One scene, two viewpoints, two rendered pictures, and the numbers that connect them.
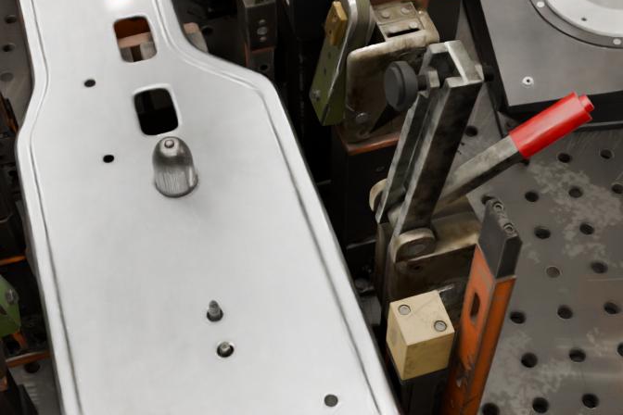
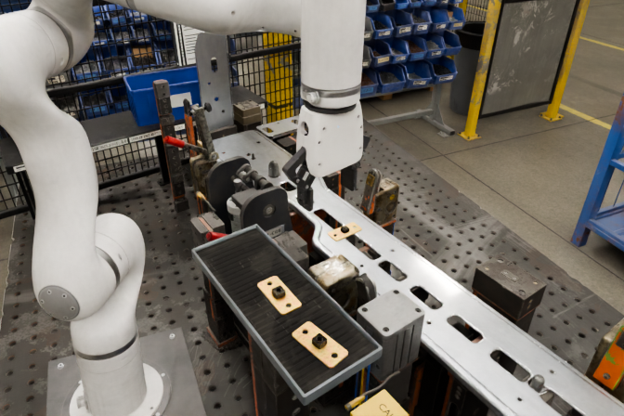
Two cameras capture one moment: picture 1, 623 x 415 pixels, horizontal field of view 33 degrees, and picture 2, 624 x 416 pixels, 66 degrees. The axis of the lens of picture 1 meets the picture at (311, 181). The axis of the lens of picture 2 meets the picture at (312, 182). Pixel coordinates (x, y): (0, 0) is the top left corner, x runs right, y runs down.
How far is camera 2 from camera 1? 1.72 m
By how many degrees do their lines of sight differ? 93
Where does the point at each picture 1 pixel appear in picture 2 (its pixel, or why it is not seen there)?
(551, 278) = (167, 295)
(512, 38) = (178, 357)
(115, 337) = (273, 152)
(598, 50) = not seen: hidden behind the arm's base
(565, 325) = (163, 283)
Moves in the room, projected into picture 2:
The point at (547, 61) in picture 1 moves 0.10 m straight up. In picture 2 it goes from (162, 348) to (155, 319)
